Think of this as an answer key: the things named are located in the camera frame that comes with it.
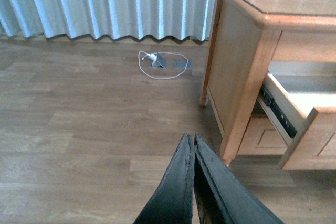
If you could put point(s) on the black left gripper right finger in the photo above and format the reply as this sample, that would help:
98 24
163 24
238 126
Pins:
220 197

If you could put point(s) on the wooden top drawer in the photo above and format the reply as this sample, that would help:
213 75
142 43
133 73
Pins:
309 104

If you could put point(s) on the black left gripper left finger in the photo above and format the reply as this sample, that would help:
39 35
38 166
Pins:
172 201

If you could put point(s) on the light grey pleated curtain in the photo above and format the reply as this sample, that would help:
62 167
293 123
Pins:
113 18

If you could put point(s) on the wooden nightstand cabinet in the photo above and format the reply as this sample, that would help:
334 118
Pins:
250 38

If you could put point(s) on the white plug in floor socket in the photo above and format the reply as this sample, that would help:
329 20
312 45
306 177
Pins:
151 56

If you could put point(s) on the closed grey floor socket plate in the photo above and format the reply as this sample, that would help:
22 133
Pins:
182 64

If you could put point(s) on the wooden drawer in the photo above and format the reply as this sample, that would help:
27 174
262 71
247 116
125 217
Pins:
261 138
309 104

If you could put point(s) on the open grey floor socket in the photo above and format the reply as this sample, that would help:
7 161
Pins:
160 63

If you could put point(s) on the black drawer slide rail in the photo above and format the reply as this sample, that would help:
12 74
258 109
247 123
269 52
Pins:
269 101

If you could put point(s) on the wooden lower drawer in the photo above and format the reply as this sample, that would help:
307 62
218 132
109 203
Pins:
261 138

